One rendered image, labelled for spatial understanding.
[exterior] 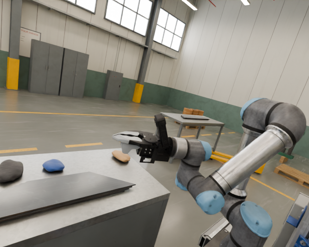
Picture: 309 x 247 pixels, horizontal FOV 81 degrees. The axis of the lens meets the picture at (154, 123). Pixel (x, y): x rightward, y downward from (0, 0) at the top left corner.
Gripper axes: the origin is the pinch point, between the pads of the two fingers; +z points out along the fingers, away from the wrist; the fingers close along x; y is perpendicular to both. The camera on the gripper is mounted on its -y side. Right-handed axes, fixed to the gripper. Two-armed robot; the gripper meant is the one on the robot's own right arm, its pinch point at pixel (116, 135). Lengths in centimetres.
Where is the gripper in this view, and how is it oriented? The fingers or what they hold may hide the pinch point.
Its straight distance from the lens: 58.5
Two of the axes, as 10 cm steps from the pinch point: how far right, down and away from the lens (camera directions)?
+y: -2.7, 8.9, 3.6
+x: -2.5, -4.3, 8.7
